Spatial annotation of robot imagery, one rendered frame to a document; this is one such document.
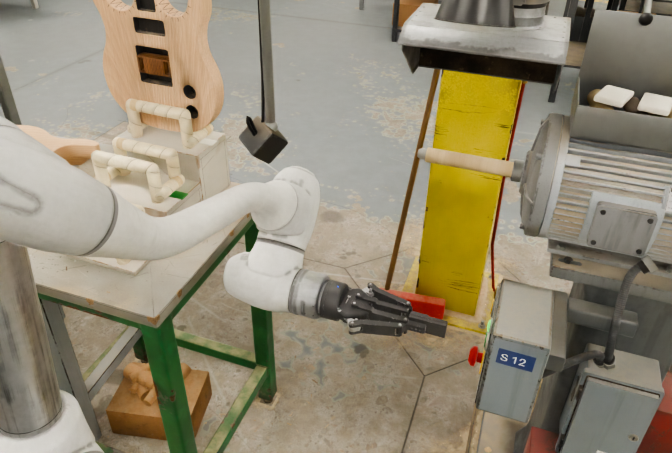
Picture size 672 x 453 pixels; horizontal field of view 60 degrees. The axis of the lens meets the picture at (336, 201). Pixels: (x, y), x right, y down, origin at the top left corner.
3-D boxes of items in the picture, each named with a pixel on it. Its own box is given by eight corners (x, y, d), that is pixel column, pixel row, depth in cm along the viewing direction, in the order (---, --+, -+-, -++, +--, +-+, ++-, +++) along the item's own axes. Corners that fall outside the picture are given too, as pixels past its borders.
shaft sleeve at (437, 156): (510, 177, 119) (510, 177, 122) (513, 162, 118) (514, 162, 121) (424, 162, 124) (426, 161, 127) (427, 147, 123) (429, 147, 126)
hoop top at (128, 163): (162, 173, 146) (160, 161, 145) (154, 178, 144) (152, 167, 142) (98, 158, 152) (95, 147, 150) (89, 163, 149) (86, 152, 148)
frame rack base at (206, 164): (231, 184, 175) (226, 132, 165) (205, 210, 163) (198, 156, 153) (154, 167, 182) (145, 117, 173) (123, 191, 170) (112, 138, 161)
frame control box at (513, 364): (598, 381, 123) (634, 289, 109) (601, 469, 106) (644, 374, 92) (482, 350, 130) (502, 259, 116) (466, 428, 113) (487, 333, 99)
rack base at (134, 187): (205, 209, 163) (201, 181, 158) (171, 242, 150) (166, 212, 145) (124, 190, 171) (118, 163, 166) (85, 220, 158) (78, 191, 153)
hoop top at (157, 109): (193, 118, 154) (192, 108, 153) (187, 123, 152) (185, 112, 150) (131, 106, 160) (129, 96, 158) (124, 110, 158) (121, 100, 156)
